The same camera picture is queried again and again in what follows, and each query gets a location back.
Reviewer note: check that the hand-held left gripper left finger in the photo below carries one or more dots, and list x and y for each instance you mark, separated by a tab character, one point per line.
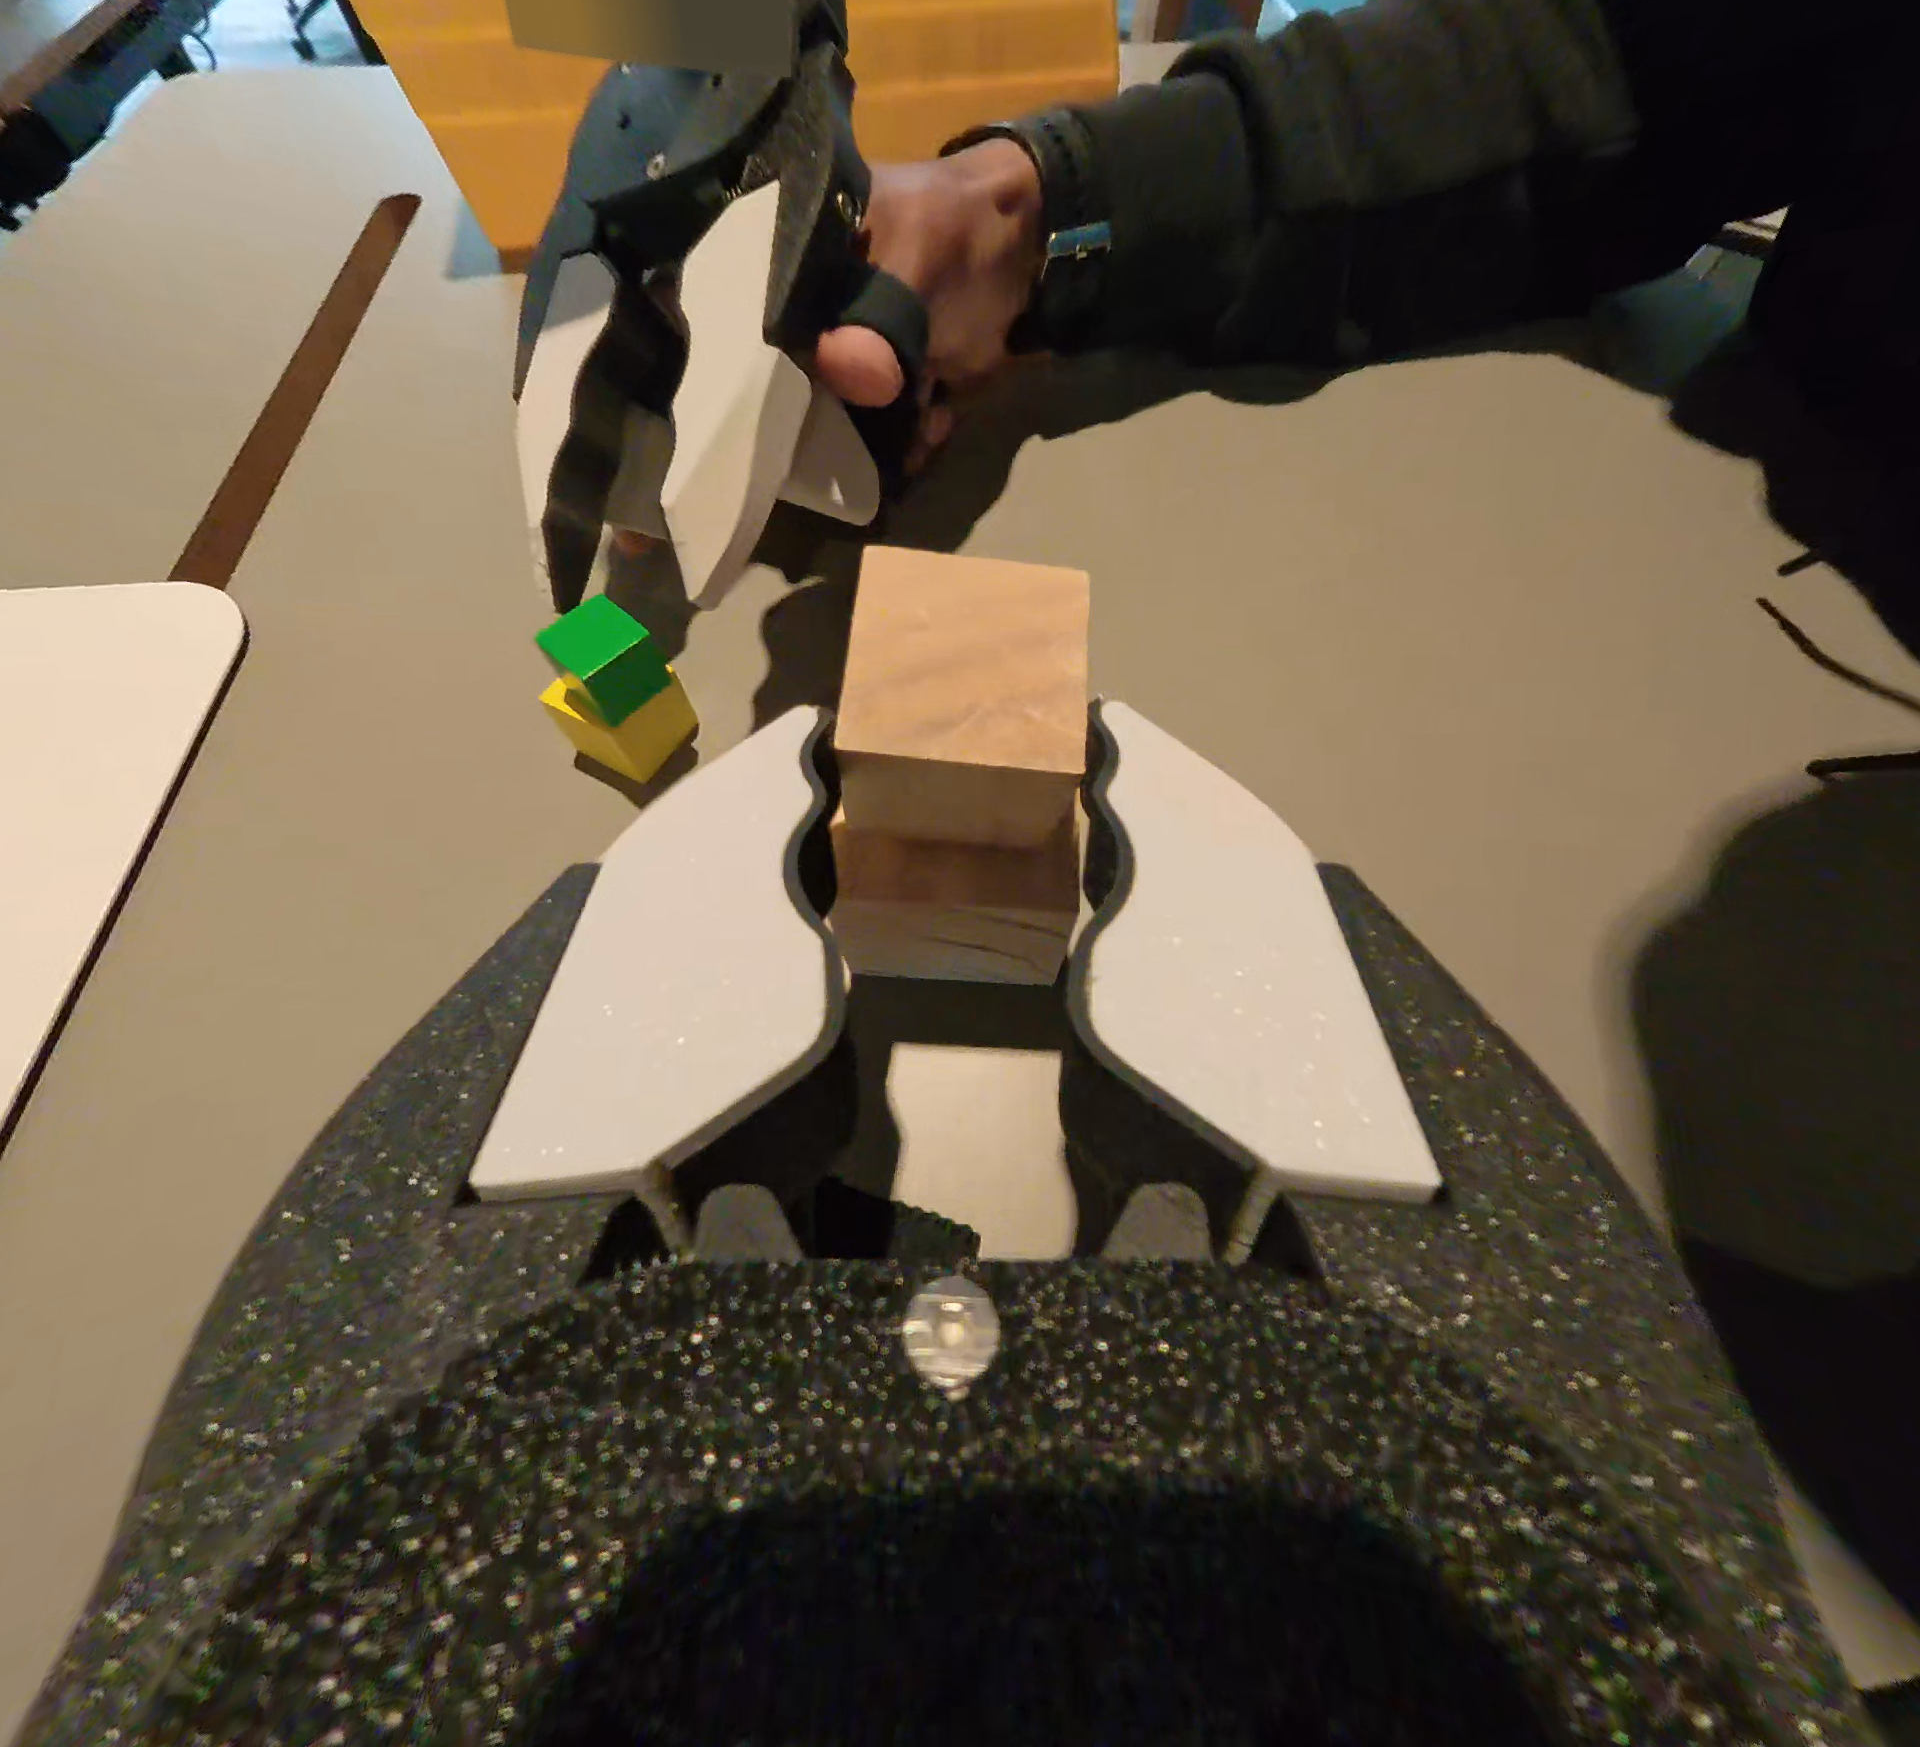
675	997

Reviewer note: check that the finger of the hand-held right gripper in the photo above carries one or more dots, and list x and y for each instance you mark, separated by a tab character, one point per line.
736	428
545	442

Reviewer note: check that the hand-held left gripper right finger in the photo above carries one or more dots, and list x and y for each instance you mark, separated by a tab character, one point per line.
1244	997

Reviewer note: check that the green wooden cube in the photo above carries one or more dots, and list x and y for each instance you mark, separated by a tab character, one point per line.
601	652

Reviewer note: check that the yellow wooden cube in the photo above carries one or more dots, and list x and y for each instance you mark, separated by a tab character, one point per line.
654	736

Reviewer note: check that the large natural wooden cube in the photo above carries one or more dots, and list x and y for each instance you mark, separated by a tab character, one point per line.
961	914

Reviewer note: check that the medium natural wooden cube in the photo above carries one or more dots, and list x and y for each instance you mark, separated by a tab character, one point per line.
961	683

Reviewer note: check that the person's right forearm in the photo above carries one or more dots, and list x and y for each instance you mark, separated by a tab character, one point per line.
1352	171

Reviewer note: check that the person's right hand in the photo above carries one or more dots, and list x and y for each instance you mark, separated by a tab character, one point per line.
961	249

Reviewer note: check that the white and wood document stand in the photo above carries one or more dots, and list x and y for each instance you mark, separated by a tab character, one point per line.
91	787

